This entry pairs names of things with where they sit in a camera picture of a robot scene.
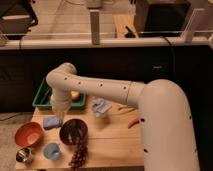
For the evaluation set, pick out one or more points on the dark purple bowl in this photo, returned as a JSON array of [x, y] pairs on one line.
[[72, 130]]

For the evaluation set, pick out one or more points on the blue plastic cup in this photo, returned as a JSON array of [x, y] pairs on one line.
[[52, 151]]

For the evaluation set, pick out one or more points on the crumpled blue white cloth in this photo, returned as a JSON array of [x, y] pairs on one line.
[[100, 107]]

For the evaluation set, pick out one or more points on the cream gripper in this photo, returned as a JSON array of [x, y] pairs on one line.
[[60, 114]]

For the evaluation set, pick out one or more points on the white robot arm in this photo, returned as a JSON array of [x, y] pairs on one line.
[[165, 117]]

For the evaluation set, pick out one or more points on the silver metal cup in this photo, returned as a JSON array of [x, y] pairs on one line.
[[24, 155]]

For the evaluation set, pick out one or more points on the black dish brush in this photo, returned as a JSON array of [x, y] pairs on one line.
[[45, 96]]

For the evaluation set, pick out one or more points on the green plastic tray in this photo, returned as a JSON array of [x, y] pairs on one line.
[[76, 105]]

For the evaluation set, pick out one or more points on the purple grape bunch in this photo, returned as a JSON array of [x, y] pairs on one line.
[[79, 156]]

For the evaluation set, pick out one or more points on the blue sponge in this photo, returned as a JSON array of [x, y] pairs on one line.
[[51, 122]]

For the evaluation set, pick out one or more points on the red bowl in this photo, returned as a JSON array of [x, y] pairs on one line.
[[28, 134]]

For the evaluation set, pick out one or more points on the orange peach fruit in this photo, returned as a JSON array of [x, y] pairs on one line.
[[75, 95]]

